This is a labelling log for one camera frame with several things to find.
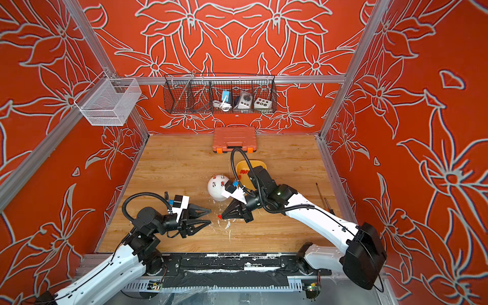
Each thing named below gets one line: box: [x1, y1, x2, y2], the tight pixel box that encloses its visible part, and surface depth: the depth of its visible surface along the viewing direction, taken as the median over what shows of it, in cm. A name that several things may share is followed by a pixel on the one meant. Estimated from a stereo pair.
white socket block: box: [253, 97, 272, 109], surface depth 96 cm
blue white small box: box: [221, 90, 231, 103], surface depth 85 cm
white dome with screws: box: [207, 174, 231, 202], surface depth 88 cm
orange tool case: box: [212, 126, 258, 154], surface depth 116 cm
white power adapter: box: [237, 91, 253, 110], surface depth 93 cm
